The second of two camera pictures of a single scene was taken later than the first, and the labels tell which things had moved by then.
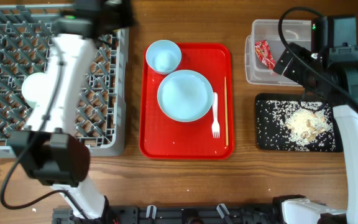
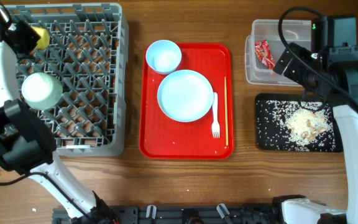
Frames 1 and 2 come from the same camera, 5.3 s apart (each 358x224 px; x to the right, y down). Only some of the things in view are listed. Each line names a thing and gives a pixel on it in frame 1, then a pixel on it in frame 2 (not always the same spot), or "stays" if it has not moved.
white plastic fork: (215, 127) stays
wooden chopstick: (226, 144) stays
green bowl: (34, 89) stays
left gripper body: (118, 17) → (28, 38)
